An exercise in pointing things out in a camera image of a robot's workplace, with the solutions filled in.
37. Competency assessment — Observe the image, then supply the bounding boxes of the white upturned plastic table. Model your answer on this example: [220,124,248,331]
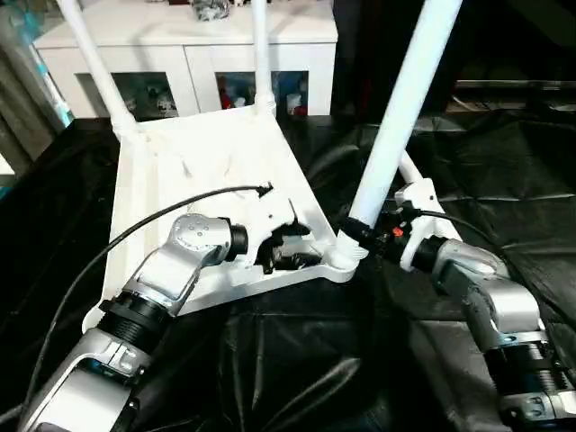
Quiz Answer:
[83,110,368,332]

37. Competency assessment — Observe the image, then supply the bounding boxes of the white plastic table leg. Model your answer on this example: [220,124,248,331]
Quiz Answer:
[396,151,426,188]
[56,0,143,140]
[337,0,464,262]
[250,0,278,118]

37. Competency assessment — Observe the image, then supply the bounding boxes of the black work mat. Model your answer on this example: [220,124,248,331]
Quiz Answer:
[0,112,576,432]

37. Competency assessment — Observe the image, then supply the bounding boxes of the black case with yellow label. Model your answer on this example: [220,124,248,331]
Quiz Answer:
[337,0,576,118]

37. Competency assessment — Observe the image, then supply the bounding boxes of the white glass-door cabinet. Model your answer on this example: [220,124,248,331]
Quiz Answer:
[34,0,339,120]

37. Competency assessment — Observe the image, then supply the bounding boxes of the grey crumpled object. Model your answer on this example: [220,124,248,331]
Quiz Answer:
[192,0,233,21]

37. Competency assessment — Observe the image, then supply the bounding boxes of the grey curtain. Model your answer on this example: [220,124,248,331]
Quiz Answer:
[0,0,75,172]

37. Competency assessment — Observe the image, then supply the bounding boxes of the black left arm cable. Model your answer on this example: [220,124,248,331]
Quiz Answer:
[20,184,274,424]

